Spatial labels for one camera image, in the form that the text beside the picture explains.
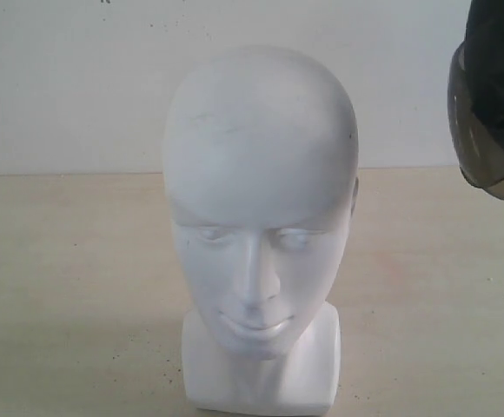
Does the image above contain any black helmet with tinted visor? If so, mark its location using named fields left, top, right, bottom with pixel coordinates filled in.
left=448, top=0, right=504, bottom=201

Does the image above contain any white mannequin head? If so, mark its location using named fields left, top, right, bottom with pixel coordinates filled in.
left=162, top=46, right=359, bottom=416

